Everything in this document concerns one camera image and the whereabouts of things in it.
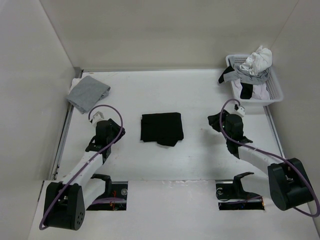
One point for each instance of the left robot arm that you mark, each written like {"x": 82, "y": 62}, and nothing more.
{"x": 66, "y": 201}

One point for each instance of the white plastic laundry basket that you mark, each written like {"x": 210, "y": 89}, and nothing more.
{"x": 272, "y": 85}

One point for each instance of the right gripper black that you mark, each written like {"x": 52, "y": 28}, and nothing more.
{"x": 214, "y": 120}

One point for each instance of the grey tank top in basket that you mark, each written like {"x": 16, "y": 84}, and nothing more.
{"x": 246, "y": 77}

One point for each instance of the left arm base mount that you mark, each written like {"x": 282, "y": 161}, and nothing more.
{"x": 113, "y": 199}

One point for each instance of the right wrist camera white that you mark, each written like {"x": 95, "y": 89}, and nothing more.
{"x": 239, "y": 110}

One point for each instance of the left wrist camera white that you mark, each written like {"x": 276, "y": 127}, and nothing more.
{"x": 97, "y": 117}

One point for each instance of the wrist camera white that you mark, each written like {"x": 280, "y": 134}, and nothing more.
{"x": 239, "y": 110}
{"x": 97, "y": 117}

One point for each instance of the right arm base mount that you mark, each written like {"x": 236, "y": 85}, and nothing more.
{"x": 232, "y": 197}

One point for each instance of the white folded garment under grey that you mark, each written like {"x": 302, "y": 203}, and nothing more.
{"x": 74, "y": 82}

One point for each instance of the folded grey tank top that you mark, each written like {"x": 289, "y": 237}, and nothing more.
{"x": 87, "y": 93}

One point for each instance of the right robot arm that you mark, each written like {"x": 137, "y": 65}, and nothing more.
{"x": 289, "y": 185}

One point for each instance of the black tank top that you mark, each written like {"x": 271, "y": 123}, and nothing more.
{"x": 165, "y": 129}

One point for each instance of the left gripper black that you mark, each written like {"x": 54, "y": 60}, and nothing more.
{"x": 117, "y": 129}

